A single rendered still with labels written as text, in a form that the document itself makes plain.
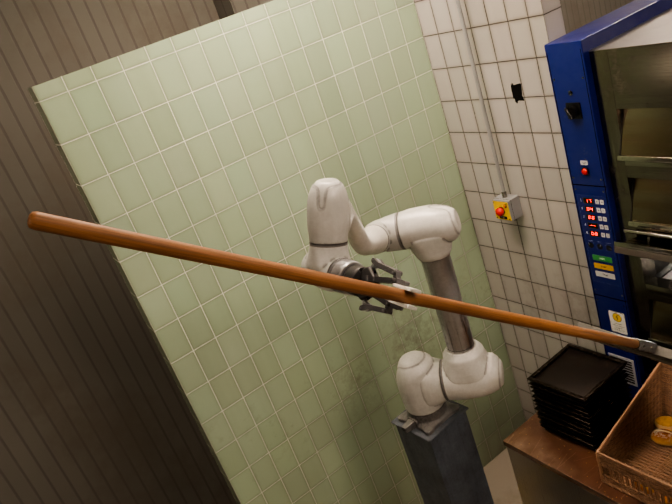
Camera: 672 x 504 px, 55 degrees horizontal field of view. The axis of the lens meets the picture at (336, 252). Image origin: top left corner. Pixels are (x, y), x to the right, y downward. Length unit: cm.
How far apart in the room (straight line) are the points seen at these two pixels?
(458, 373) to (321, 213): 98
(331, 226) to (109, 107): 106
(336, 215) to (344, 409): 157
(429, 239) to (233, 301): 89
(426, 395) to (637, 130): 119
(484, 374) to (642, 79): 112
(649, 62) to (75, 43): 234
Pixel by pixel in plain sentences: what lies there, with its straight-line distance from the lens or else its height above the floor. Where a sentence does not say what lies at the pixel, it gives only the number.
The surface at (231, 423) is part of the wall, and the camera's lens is 281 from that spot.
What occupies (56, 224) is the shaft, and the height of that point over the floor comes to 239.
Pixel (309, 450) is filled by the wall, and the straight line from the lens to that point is 305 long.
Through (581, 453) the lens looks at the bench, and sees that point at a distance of 296.
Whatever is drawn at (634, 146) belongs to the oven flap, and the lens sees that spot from 252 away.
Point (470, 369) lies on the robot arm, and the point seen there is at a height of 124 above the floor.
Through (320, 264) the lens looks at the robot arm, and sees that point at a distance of 167.
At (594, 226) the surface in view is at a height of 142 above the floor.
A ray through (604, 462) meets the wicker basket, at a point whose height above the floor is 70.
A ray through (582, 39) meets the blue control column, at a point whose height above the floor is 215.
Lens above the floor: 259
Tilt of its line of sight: 22 degrees down
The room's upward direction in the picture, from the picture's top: 20 degrees counter-clockwise
